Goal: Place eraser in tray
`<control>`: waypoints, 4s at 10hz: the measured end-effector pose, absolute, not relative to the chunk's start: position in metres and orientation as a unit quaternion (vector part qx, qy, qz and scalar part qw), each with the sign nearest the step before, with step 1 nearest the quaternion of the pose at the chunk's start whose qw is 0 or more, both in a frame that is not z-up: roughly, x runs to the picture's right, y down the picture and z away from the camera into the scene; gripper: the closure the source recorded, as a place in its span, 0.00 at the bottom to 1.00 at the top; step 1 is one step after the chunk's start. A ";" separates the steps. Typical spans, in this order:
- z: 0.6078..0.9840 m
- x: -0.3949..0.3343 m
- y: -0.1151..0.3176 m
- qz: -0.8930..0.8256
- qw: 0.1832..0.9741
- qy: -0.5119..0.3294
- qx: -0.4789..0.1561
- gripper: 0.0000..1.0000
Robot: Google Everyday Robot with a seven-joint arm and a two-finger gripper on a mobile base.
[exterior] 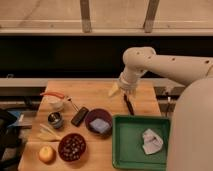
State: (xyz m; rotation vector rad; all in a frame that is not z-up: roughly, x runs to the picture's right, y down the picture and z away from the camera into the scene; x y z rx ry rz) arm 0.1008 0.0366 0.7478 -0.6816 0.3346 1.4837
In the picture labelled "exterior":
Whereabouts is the crumpled white cloth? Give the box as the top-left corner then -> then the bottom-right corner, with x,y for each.
142,129 -> 164,155

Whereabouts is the green plastic tray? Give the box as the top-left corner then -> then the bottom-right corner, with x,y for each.
112,115 -> 170,171

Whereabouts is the black chair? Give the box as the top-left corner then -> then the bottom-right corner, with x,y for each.
0,108 -> 22,171

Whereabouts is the metal spoon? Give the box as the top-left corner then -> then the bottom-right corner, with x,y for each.
67,97 -> 79,112

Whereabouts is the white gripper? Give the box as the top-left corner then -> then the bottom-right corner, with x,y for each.
108,71 -> 141,98

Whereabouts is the yellow apple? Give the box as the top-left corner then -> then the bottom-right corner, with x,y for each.
38,146 -> 55,163

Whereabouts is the small metal cup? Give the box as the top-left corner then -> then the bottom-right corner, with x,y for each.
48,112 -> 63,129

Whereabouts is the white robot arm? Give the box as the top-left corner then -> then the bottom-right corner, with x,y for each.
109,47 -> 213,171

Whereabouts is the purple bowl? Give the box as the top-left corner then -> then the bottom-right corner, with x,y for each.
85,108 -> 112,136

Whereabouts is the dark red bowl of beans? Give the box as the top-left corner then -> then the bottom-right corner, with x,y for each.
58,133 -> 86,162

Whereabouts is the black eraser block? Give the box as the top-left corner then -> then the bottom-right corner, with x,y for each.
71,107 -> 89,127

